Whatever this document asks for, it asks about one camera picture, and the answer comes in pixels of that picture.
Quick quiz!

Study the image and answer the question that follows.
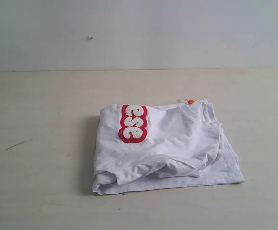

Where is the white t-shirt red lettering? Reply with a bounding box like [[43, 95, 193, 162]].
[[92, 100, 244, 195]]

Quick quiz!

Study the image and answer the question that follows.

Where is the orange neck label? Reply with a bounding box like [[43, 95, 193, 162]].
[[188, 99, 196, 104]]

